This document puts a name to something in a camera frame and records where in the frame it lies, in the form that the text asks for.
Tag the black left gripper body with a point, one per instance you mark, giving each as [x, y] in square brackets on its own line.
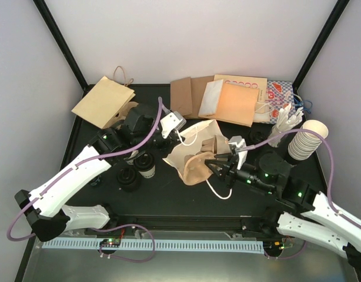
[163, 150]

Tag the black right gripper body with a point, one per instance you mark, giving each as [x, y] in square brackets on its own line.
[235, 161]

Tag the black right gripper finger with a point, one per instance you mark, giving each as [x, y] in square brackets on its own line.
[220, 173]
[223, 159]

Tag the single pulp cup carrier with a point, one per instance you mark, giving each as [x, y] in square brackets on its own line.
[195, 170]

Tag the orange paper bag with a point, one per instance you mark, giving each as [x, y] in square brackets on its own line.
[236, 105]
[193, 137]

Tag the single white paper cup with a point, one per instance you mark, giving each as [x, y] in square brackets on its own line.
[147, 170]

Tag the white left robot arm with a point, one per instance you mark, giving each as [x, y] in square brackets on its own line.
[143, 128]

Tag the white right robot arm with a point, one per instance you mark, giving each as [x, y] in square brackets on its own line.
[303, 211]

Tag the stack of white paper cups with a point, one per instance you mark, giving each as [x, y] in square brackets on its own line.
[129, 160]

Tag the stack of black cup lids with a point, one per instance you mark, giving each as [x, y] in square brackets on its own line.
[255, 137]

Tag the stack of pulp cup carriers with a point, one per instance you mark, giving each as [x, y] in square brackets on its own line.
[122, 114]

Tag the white paper bag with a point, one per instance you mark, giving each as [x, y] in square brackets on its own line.
[211, 96]

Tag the brown kraft paper bag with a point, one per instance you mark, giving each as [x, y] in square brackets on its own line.
[187, 94]

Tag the beige bag with red circles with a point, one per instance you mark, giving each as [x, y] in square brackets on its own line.
[246, 81]

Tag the blue checkered paper bag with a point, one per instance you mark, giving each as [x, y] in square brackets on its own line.
[280, 95]

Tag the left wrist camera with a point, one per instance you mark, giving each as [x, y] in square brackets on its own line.
[173, 121]

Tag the light blue cable duct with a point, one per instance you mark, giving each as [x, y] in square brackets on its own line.
[71, 243]

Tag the tan paper bag with handles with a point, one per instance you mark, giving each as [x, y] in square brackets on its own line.
[104, 101]

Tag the black frame post left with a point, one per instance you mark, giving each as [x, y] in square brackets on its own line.
[56, 33]

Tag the black frame post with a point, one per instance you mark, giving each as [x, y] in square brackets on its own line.
[320, 41]
[56, 33]

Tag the black frame post right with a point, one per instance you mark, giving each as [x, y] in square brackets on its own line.
[320, 41]

